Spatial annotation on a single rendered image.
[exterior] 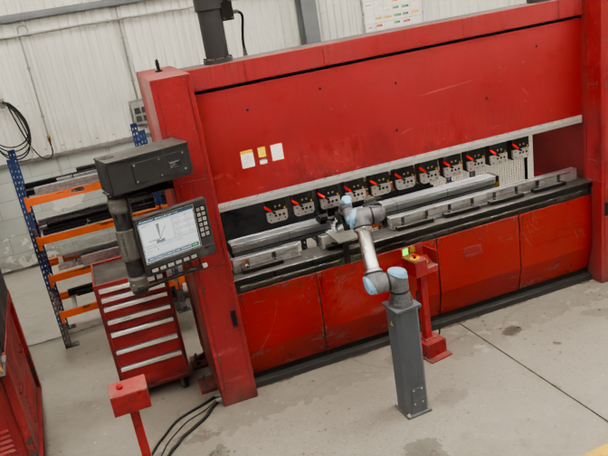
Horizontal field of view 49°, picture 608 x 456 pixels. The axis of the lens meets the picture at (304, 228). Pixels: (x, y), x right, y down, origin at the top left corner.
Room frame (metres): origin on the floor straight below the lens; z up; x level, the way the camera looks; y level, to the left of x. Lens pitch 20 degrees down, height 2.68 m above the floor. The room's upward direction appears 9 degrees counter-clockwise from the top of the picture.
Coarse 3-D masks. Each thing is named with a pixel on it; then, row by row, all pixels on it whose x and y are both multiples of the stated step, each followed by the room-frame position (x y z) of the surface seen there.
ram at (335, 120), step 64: (384, 64) 4.66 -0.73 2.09; (448, 64) 4.80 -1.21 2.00; (512, 64) 4.94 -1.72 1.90; (576, 64) 5.10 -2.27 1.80; (256, 128) 4.40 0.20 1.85; (320, 128) 4.52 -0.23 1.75; (384, 128) 4.65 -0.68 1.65; (448, 128) 4.79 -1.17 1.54; (512, 128) 4.94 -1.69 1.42; (256, 192) 4.38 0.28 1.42
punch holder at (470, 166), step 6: (474, 150) 4.84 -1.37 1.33; (480, 150) 4.86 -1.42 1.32; (462, 156) 4.88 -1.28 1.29; (474, 156) 4.84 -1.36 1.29; (480, 156) 4.85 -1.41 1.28; (462, 162) 4.90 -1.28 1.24; (468, 162) 4.82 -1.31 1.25; (480, 162) 4.85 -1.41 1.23; (468, 168) 4.82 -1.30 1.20; (474, 168) 4.83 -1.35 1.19; (480, 168) 4.85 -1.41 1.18
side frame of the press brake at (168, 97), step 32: (160, 96) 4.04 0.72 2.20; (192, 96) 4.09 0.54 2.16; (160, 128) 4.03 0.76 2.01; (192, 128) 4.08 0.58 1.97; (192, 160) 4.07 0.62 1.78; (192, 192) 4.06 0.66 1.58; (224, 256) 4.09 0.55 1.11; (192, 288) 4.39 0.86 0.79; (224, 288) 4.07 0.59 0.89; (224, 320) 4.06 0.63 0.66; (224, 352) 4.05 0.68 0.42; (224, 384) 4.04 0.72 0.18
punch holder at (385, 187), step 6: (378, 174) 4.62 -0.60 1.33; (384, 174) 4.64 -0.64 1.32; (366, 180) 4.67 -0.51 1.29; (372, 180) 4.61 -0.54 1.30; (378, 180) 4.62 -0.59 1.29; (384, 180) 4.63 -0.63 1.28; (372, 186) 4.61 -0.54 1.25; (384, 186) 4.63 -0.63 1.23; (390, 186) 4.64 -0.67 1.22; (372, 192) 4.60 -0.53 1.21; (378, 192) 4.62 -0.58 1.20; (384, 192) 4.63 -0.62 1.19
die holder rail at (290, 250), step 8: (272, 248) 4.44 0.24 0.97; (280, 248) 4.42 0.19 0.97; (288, 248) 4.43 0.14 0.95; (296, 248) 4.45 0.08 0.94; (240, 256) 4.39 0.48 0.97; (248, 256) 4.36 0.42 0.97; (256, 256) 4.37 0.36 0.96; (264, 256) 4.38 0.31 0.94; (280, 256) 4.42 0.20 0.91; (288, 256) 4.43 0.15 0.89; (296, 256) 4.44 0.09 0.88; (232, 264) 4.36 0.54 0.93; (240, 264) 4.33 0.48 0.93; (248, 264) 4.40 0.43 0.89
